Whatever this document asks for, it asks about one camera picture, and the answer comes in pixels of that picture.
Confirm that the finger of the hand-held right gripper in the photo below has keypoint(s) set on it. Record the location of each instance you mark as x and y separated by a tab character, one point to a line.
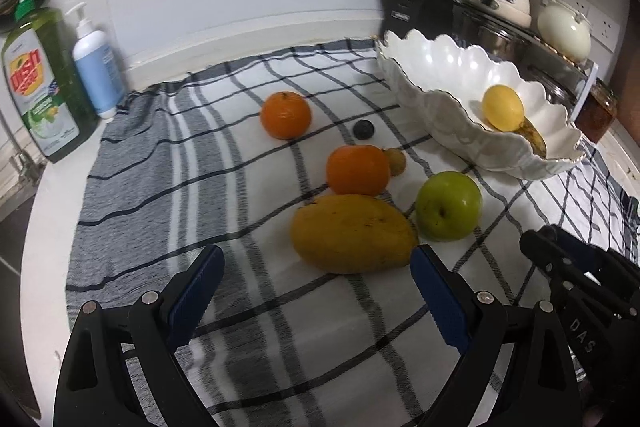
580	239
545	252

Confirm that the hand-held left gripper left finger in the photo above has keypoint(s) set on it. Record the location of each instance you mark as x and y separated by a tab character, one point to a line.
197	287

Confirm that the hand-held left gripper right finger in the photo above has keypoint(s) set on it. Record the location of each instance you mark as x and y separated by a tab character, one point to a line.
440	297

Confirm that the green apple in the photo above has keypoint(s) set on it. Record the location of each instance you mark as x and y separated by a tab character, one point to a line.
447	207

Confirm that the yellow mango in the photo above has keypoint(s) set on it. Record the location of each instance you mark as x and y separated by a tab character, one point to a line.
350	234

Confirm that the small brown kiwi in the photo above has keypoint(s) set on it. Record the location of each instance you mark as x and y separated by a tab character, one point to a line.
397	161

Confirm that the orange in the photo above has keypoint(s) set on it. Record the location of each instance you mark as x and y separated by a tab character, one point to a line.
285	115
357	169

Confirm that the dark plum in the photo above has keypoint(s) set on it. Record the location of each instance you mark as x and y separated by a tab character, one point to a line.
363	130

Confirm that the white scalloped bowl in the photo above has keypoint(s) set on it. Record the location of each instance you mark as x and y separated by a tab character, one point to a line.
450	72

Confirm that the checked grey white cloth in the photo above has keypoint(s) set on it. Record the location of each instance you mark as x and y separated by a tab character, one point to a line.
200	207

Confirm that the spotted banana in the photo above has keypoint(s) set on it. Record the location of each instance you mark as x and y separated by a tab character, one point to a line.
532	138

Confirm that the glass jar with red sauce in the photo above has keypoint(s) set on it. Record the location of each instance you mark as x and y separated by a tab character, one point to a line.
599	112

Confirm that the glass lid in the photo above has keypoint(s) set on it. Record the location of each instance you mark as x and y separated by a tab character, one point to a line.
557	92

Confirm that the yellow lemon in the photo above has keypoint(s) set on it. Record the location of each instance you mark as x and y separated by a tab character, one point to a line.
502	107

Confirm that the metal corner shelf rack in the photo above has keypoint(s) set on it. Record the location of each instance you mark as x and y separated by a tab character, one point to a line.
585	82

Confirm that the wooden trivet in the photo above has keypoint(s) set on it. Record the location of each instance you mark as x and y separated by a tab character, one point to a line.
570	57

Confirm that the round cream casserole pot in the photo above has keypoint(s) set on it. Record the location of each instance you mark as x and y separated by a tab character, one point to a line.
564	29

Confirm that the metal fixture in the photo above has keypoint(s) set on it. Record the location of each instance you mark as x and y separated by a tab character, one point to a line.
22	167

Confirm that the large steel pot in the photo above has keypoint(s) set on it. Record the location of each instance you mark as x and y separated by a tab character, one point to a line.
492	34

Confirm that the white blue pump bottle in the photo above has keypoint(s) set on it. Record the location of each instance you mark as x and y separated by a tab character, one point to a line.
97	67

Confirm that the green dish soap bottle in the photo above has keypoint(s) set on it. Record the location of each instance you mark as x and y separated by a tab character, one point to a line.
42	92

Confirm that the white wall socket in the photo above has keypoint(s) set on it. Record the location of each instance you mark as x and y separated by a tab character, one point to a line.
580	6
606	29

